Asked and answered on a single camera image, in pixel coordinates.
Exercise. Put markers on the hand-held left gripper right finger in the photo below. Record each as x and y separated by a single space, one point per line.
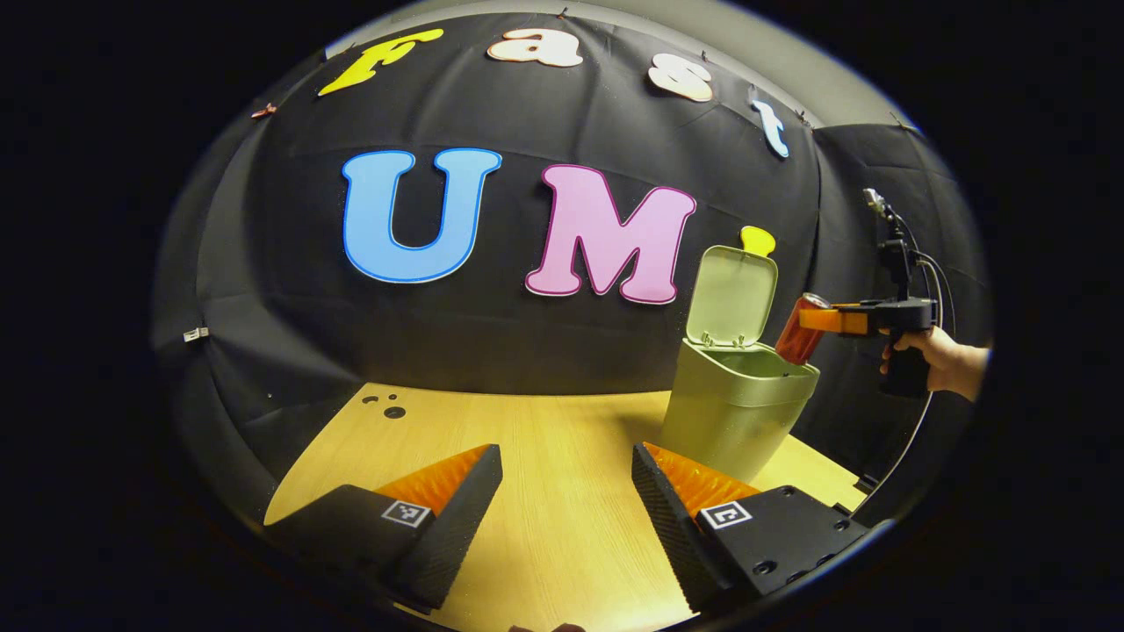
676 535

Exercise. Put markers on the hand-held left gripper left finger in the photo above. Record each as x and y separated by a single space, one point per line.
461 527

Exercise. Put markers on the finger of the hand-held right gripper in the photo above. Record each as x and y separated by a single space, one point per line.
839 319

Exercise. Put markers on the red pop can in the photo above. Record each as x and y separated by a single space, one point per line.
799 338

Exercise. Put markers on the green desktop garbage bin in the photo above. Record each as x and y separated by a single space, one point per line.
733 404

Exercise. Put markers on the wooden desktop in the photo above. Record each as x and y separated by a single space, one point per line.
544 456

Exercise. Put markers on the black table clamp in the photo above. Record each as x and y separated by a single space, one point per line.
867 481

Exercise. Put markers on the black backdrop cloth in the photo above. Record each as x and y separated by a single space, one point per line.
527 342

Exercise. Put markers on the small white clip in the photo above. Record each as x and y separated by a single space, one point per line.
195 334

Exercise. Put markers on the small red clip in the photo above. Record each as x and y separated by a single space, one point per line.
263 111

